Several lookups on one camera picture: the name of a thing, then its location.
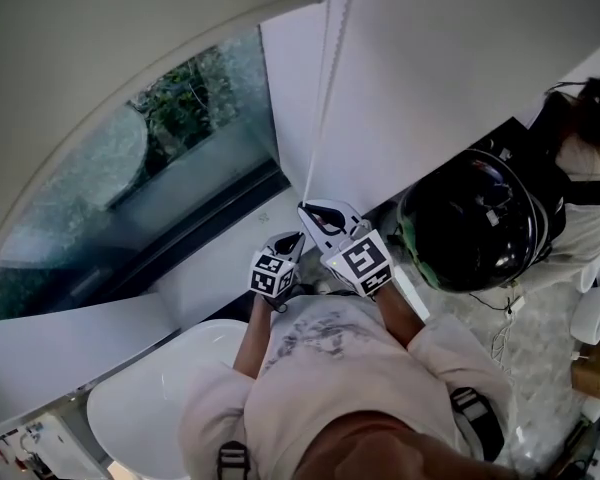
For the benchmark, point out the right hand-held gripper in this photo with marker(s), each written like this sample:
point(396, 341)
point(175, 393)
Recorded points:
point(360, 263)

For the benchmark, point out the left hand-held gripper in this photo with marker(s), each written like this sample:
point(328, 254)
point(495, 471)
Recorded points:
point(272, 275)

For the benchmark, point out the white roller blind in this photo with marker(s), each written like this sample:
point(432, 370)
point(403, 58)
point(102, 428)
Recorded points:
point(80, 43)

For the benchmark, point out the person's right forearm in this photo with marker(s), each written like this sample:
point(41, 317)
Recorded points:
point(400, 315)

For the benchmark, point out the person's left forearm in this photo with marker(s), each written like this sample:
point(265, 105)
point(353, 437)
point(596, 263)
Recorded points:
point(255, 338)

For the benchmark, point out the white rectangular block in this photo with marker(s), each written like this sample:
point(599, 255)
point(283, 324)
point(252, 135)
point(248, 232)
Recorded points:
point(410, 293)

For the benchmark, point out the operator in white shirt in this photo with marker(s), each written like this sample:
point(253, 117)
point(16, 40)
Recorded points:
point(330, 383)

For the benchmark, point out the green garden shrubs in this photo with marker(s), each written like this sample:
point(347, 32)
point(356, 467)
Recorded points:
point(190, 103)

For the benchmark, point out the dark-framed glass window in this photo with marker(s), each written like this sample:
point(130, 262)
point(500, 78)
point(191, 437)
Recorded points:
point(105, 193)

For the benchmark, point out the white window sill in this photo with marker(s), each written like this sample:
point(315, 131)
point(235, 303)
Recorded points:
point(105, 333)

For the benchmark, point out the white bathtub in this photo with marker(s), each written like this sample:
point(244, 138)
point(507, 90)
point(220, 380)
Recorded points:
point(145, 398)

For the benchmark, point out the person's head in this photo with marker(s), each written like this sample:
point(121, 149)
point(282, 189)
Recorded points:
point(380, 448)

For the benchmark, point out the white ceramic basin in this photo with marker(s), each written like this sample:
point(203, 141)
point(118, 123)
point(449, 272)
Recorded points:
point(592, 315)

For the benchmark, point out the small brown cardboard box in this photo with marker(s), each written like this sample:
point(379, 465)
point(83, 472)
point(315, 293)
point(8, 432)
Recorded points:
point(597, 368)

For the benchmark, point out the cluttered white shelf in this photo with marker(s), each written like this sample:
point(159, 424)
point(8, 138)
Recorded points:
point(30, 448)

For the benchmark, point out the black stand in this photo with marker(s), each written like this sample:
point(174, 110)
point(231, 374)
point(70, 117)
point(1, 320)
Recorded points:
point(577, 460)

